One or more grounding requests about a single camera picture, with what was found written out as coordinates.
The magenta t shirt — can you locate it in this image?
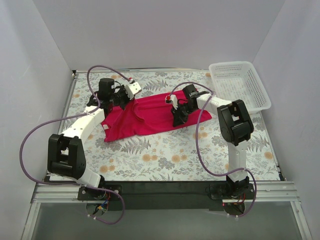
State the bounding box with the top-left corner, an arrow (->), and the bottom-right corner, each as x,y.
101,93 -> 200,143

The white plastic basket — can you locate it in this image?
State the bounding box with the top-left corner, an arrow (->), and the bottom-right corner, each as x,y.
208,61 -> 272,114

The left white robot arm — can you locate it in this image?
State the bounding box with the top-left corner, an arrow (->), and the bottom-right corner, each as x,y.
47,78 -> 141,200

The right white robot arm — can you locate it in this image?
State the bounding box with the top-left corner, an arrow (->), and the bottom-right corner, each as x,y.
165,82 -> 254,199

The floral patterned table mat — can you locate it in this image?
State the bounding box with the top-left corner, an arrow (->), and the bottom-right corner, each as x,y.
67,70 -> 280,181

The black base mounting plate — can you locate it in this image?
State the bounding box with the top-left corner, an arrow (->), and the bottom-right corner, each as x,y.
77,181 -> 255,211

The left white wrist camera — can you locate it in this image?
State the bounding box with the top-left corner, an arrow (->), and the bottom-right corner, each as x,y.
124,77 -> 142,100

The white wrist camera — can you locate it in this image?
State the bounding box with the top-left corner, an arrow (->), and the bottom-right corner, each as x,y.
124,77 -> 142,100
165,94 -> 178,109

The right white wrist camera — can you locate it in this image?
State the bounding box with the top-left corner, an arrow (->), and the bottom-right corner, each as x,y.
165,94 -> 178,109

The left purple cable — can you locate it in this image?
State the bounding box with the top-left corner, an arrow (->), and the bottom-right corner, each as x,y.
19,64 -> 136,225

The purple cable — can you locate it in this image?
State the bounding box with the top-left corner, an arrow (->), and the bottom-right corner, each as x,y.
169,82 -> 258,218
19,64 -> 136,225

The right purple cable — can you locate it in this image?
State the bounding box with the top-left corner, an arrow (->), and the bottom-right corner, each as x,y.
169,82 -> 258,218

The aluminium frame rail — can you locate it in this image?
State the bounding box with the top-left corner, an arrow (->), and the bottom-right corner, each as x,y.
22,181 -> 312,240

